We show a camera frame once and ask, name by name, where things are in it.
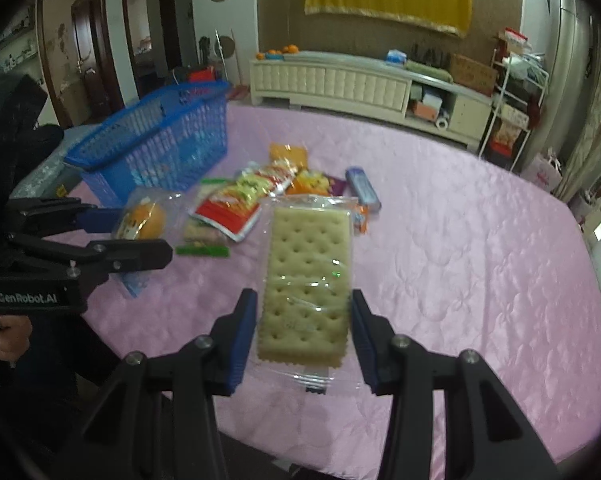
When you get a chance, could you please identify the patterned curtain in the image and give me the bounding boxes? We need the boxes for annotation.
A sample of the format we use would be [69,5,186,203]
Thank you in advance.
[565,25,601,202]

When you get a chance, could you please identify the pink quilted bedspread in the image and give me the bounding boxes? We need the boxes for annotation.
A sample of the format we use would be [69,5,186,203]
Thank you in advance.
[73,102,601,480]

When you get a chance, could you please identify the cardboard box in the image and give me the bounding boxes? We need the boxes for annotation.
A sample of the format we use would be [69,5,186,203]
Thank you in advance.
[449,54,499,96]

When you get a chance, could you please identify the person's left hand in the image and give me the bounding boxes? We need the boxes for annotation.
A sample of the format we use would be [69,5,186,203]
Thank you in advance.
[0,316,34,362]

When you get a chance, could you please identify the bread bun packet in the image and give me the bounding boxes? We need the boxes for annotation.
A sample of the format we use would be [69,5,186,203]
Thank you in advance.
[111,186,184,242]

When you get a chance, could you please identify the clear cracker packet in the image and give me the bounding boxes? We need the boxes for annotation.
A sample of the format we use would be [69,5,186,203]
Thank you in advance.
[254,195,362,396]

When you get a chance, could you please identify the white wall cabinet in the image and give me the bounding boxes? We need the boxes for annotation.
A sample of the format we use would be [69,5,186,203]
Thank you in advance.
[0,5,39,72]

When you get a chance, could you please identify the green folded cloth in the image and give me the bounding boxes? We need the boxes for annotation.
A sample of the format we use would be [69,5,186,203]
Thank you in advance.
[405,60,454,84]

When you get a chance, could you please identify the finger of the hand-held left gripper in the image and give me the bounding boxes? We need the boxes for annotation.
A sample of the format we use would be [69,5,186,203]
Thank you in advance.
[8,232,174,292]
[5,196,126,237]

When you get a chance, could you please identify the purple chips packet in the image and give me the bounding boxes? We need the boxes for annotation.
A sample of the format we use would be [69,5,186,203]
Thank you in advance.
[285,170,349,199]

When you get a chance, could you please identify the red box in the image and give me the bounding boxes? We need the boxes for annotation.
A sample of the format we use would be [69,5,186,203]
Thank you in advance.
[497,27,531,54]

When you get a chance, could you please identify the silver refrigerator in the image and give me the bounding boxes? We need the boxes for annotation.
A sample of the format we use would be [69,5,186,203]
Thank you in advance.
[523,0,596,191]

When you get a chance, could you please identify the white wire rack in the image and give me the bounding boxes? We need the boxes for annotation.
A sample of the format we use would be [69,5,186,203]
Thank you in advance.
[477,47,551,173]

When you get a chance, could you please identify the grey lace-trimmed cover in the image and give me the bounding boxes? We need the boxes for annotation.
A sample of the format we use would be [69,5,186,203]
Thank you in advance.
[10,125,102,202]

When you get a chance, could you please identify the blue plastic basket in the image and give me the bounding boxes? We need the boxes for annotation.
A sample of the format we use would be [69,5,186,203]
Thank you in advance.
[63,80,231,208]

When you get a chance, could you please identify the broom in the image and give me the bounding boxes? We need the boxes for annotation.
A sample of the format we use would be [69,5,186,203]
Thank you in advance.
[230,30,252,101]

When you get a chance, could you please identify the person's dark clothing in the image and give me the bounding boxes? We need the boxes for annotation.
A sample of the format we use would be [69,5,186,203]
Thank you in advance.
[0,305,146,480]

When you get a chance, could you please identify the black jacket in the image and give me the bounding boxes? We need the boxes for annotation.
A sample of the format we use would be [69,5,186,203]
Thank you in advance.
[0,74,64,202]

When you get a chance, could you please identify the pink paper bag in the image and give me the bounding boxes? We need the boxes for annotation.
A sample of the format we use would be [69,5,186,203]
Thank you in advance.
[520,147,564,191]

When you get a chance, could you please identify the orange snack packet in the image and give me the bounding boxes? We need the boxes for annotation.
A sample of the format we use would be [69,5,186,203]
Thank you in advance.
[269,142,309,169]

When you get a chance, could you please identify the purple snack bar packet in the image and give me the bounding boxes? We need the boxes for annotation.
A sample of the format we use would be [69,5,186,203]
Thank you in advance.
[344,166,382,212]

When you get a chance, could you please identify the dark framed doorway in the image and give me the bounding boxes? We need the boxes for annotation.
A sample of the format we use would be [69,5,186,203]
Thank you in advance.
[120,0,182,86]

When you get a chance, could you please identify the light blue snack packet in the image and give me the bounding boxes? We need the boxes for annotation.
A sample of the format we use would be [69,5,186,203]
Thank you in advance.
[118,272,149,299]

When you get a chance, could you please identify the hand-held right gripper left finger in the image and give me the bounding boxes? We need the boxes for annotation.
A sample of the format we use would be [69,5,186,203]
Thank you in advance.
[55,287,259,480]

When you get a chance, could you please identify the brown wooden door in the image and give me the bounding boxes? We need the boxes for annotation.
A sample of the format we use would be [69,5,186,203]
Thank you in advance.
[36,0,126,129]

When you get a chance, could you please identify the cream tv cabinet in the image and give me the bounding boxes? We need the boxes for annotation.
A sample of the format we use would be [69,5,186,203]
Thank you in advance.
[249,51,496,151]

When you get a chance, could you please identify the green label cracker packet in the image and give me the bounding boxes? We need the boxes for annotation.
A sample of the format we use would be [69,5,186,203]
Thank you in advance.
[175,177,231,259]

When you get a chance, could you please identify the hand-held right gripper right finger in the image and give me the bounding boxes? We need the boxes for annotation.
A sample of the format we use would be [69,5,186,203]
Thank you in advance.
[350,289,556,480]

